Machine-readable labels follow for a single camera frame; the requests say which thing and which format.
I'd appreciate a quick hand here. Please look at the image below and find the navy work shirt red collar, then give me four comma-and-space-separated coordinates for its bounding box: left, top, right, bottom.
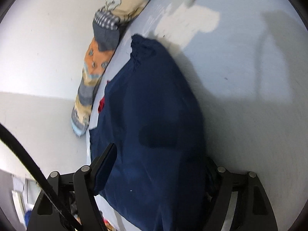
90, 34, 209, 230

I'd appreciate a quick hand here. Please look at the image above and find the striped patchwork rolled quilt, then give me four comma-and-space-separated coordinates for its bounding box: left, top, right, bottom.
71, 0, 149, 137

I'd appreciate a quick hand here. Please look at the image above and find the black cable near camera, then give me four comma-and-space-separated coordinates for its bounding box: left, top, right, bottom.
0, 122, 84, 231

